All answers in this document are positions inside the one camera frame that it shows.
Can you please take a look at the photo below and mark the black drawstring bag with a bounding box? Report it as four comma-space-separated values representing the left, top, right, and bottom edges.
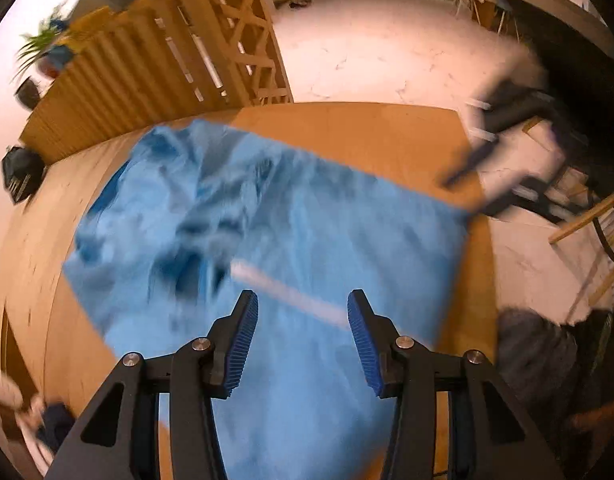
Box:
1, 146, 48, 205

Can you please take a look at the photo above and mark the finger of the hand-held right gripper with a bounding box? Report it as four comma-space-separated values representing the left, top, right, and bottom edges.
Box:
442, 137, 510, 189
478, 165, 558, 218

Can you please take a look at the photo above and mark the potted plant maroon pot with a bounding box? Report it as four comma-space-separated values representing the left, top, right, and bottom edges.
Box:
12, 7, 75, 81

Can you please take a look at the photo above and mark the blue pinstriped jacket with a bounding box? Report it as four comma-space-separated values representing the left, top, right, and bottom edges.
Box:
62, 119, 472, 480

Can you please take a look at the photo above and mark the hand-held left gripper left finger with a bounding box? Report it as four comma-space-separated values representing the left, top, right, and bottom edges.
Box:
46, 290, 260, 480

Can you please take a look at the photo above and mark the wooden railing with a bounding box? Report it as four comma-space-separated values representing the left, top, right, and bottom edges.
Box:
19, 0, 295, 166

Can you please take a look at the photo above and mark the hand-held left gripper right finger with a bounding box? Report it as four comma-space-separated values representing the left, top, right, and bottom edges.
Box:
347, 289, 568, 480

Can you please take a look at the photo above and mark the dark ceramic pot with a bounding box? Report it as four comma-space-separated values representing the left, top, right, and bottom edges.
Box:
14, 77, 42, 111

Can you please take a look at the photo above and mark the person's right leg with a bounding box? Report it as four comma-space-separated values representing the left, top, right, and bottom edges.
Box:
497, 307, 588, 411

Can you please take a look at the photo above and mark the dark furniture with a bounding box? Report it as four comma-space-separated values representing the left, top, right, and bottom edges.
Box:
487, 0, 612, 61

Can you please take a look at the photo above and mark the blue pot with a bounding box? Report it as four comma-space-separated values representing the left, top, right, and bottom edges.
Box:
49, 45, 75, 68

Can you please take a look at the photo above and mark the wooden chair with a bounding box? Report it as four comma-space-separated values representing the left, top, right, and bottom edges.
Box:
549, 190, 614, 326

